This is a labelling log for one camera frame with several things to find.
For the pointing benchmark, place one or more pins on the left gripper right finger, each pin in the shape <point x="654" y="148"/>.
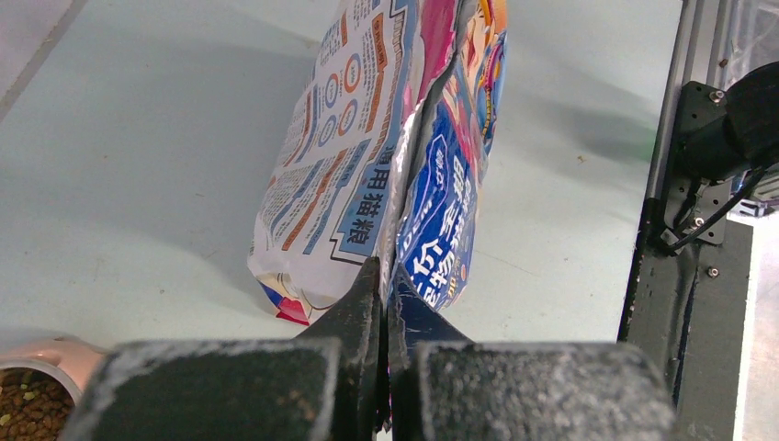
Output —
<point x="444" y="386"/>

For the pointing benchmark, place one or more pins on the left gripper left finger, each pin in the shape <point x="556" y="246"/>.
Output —
<point x="323" y="384"/>

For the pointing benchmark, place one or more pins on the colourful cat food bag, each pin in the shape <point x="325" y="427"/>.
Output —
<point x="385" y="155"/>

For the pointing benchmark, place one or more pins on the pink double pet bowl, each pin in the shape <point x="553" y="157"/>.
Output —
<point x="71" y="362"/>

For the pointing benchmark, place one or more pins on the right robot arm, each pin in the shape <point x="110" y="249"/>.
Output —
<point x="718" y="134"/>

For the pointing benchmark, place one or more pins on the brown pet food kibble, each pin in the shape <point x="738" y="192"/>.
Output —
<point x="34" y="405"/>

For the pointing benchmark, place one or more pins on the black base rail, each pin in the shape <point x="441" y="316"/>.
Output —
<point x="687" y="303"/>

